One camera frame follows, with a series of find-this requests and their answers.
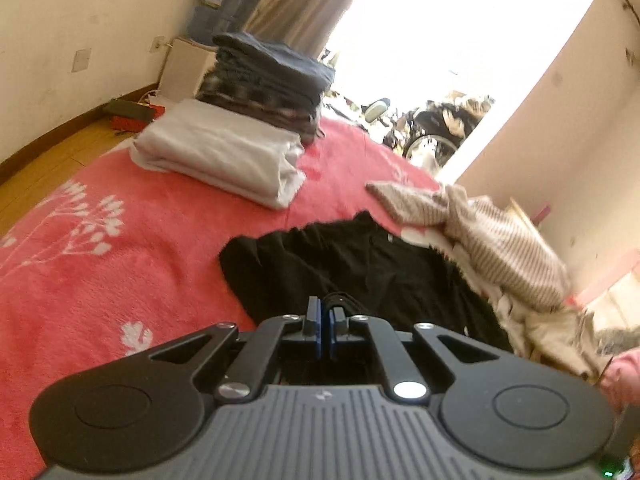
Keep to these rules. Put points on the black shirt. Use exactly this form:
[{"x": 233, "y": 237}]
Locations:
[{"x": 350, "y": 270}]

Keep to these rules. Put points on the pink cloth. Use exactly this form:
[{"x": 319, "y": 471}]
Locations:
[{"x": 622, "y": 377}]

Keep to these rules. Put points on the stack of folded dark clothes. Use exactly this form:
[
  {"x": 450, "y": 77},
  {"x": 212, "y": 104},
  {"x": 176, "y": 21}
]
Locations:
[{"x": 270, "y": 80}]

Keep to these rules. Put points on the white cardboard box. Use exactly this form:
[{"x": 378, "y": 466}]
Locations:
[{"x": 185, "y": 67}]

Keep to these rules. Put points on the small white wall outlet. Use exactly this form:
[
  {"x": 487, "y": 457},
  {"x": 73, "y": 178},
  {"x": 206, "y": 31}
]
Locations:
[{"x": 159, "y": 44}]

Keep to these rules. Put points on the cream white garment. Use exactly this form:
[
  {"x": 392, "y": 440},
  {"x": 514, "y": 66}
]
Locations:
[{"x": 550, "y": 332}]

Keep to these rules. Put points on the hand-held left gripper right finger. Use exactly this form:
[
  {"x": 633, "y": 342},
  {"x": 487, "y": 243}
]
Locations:
[{"x": 331, "y": 327}]

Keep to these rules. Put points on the white folded sheet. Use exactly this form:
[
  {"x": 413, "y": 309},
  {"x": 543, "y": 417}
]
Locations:
[{"x": 220, "y": 150}]

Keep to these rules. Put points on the large white wall outlet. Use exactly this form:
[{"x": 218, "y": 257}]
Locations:
[{"x": 81, "y": 60}]

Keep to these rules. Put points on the pink box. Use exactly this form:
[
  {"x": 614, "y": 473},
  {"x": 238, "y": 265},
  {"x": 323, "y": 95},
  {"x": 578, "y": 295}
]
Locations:
[{"x": 620, "y": 265}]

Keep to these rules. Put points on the beige curtain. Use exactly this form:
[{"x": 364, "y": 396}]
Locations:
[{"x": 295, "y": 5}]

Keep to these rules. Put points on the cream wooden bed frame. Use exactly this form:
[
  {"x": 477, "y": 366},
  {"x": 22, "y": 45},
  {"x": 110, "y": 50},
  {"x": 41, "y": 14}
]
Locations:
[{"x": 520, "y": 215}]

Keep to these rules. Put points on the dark flat box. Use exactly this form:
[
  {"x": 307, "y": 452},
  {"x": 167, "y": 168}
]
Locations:
[{"x": 125, "y": 107}]

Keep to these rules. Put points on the magenta small object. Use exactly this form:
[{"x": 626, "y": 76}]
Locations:
[{"x": 542, "y": 212}]

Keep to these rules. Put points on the pink floral blanket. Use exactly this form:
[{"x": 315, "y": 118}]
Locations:
[{"x": 150, "y": 270}]

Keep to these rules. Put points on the beige checkered sweater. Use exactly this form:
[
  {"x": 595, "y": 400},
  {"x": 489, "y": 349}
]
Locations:
[{"x": 500, "y": 250}]

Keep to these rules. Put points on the wheelchair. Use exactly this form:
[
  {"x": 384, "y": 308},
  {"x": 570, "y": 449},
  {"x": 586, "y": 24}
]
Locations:
[{"x": 435, "y": 120}]

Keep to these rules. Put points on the grey padded chair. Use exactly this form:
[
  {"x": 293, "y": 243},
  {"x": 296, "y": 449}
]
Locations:
[{"x": 377, "y": 109}]

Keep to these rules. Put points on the grey patterned cloth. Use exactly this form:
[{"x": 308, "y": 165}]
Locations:
[{"x": 617, "y": 337}]

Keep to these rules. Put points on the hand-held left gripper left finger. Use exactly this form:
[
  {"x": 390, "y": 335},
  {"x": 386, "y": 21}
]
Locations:
[{"x": 312, "y": 320}]

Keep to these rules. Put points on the red box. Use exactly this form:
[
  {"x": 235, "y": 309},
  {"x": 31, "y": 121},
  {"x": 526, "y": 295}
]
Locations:
[{"x": 135, "y": 124}]

